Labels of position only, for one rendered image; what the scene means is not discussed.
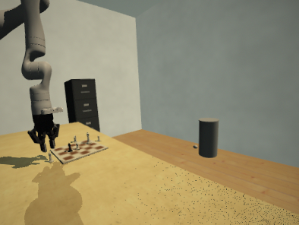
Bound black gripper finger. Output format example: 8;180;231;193
47;123;60;149
27;126;47;152

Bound brown and cream chessboard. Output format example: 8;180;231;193
50;139;108;164

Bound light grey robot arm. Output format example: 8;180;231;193
0;0;63;115

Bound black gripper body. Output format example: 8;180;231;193
32;113;54;135

